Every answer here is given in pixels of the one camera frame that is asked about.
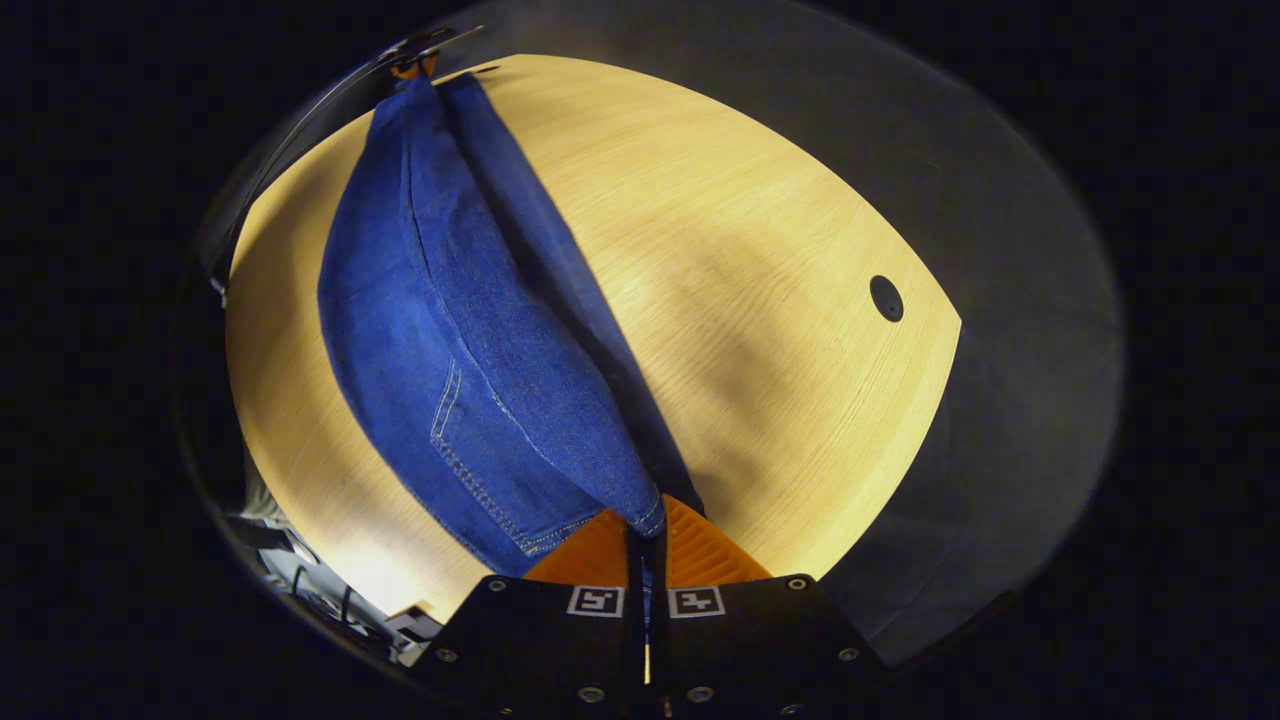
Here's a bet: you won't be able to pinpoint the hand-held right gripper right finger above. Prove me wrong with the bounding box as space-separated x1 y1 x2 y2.
650 493 889 720

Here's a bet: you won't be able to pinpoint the blue denim jeans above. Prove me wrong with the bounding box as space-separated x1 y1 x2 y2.
318 72 706 581

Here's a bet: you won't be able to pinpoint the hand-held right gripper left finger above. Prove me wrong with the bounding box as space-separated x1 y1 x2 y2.
412 507 646 720

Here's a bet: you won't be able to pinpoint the black cable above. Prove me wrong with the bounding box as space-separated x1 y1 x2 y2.
285 562 363 629

